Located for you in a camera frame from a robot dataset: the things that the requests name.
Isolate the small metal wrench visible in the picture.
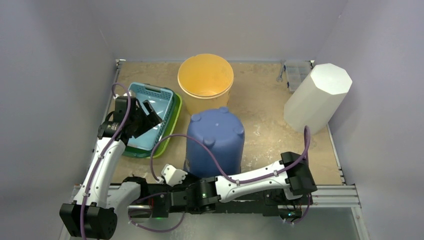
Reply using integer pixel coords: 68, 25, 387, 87
276, 63, 286, 83

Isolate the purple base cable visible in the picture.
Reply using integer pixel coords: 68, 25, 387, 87
281, 195, 314, 226
127, 192, 186, 234

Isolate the dark green tray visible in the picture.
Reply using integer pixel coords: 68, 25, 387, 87
123, 91, 176, 158

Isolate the white octagonal large container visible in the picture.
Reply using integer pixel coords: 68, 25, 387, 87
283, 63, 353, 135

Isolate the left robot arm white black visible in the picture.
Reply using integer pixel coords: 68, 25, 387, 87
59, 96, 163, 240

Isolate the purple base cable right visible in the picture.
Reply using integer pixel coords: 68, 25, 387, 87
281, 195, 314, 226

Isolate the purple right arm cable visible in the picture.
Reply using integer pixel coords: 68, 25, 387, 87
149, 125, 312, 185

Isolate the cream printed bucket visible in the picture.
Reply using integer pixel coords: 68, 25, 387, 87
177, 53, 235, 115

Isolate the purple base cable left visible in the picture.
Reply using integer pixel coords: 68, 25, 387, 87
127, 192, 186, 234

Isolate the clear plastic small box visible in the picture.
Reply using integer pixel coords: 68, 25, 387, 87
284, 60, 313, 93

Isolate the light blue perforated basket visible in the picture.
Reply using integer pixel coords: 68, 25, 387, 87
127, 82, 174, 151

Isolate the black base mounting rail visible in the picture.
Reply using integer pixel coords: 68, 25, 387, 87
129, 179, 318, 220

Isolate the blue round bucket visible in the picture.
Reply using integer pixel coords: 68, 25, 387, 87
183, 106, 245, 178

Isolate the lime green tray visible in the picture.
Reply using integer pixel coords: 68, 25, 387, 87
152, 93, 183, 159

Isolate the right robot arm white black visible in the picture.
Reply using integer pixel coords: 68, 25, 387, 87
161, 152, 318, 214

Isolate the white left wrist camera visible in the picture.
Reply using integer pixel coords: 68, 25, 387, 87
160, 164, 188, 187

